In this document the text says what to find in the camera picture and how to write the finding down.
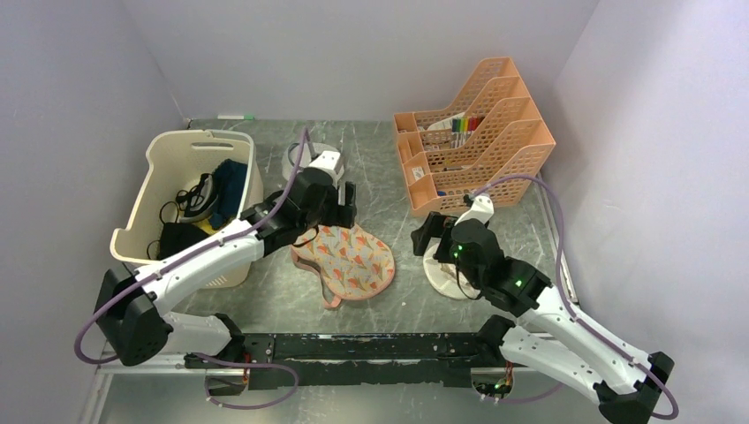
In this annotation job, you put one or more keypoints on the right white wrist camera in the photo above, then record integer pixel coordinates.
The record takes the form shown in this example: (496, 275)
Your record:
(481, 209)

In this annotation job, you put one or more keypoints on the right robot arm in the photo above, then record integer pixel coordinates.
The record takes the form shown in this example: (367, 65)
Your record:
(545, 331)

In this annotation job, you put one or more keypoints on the cream laundry basket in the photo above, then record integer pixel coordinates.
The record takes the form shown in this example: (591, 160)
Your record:
(176, 161)

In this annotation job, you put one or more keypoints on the coloured markers set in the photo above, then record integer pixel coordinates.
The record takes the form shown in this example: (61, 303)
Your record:
(465, 125)

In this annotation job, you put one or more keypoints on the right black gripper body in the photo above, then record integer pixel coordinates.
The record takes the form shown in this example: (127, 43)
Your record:
(439, 225)

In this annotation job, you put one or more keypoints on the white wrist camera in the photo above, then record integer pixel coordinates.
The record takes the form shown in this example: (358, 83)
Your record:
(481, 209)
(331, 163)

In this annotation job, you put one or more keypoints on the green white marker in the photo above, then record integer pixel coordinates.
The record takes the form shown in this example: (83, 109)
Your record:
(235, 117)

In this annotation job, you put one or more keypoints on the floral pink laundry bag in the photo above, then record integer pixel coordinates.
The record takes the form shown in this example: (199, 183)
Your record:
(351, 264)

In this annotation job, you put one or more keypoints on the blue cloth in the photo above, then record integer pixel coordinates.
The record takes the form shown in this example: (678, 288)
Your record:
(230, 178)

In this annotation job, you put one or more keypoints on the yellow cloth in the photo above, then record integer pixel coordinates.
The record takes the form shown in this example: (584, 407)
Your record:
(206, 226)

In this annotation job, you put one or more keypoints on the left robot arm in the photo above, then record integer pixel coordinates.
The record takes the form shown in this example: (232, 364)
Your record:
(135, 307)

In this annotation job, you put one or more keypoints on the orange file organizer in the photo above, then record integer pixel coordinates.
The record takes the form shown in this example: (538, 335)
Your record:
(440, 168)

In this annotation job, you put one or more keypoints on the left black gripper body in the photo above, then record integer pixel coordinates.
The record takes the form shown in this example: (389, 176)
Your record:
(335, 215)

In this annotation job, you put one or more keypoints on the black white bra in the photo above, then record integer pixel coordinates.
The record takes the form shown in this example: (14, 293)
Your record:
(198, 202)

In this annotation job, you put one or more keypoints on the black garment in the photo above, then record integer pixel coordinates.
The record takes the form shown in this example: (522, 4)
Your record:
(174, 238)

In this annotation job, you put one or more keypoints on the round white mesh bag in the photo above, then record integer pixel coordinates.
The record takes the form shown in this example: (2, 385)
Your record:
(310, 152)

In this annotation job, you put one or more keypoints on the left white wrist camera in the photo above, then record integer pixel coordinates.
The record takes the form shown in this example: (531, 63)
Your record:
(331, 163)

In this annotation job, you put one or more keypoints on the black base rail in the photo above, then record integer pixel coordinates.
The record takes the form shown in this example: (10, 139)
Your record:
(284, 359)

